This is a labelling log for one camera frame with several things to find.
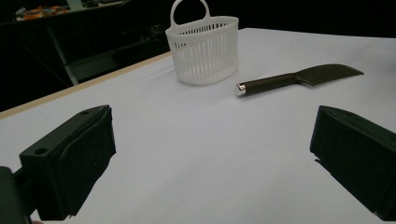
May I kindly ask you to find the white table sheet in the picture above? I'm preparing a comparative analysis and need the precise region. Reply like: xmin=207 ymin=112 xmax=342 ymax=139
xmin=0 ymin=27 xmax=396 ymax=224

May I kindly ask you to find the white plastic slotted basket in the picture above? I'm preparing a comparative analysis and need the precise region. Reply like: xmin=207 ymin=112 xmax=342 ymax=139
xmin=164 ymin=0 xmax=240 ymax=86

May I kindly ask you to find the grey metal desk leg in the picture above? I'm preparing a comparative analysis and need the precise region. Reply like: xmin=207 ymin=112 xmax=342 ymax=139
xmin=46 ymin=26 xmax=79 ymax=87

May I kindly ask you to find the dark desk with orange clutter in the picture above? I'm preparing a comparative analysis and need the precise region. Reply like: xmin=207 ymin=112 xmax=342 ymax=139
xmin=0 ymin=0 xmax=125 ymax=27

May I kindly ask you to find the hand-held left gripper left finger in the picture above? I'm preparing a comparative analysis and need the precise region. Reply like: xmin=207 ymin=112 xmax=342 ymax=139
xmin=19 ymin=105 xmax=117 ymax=221

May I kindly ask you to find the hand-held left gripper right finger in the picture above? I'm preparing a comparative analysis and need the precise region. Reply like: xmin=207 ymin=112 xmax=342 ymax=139
xmin=309 ymin=105 xmax=396 ymax=222

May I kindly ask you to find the black kitchen knife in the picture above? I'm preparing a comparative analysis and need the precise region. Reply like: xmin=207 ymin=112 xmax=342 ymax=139
xmin=235 ymin=63 xmax=364 ymax=97

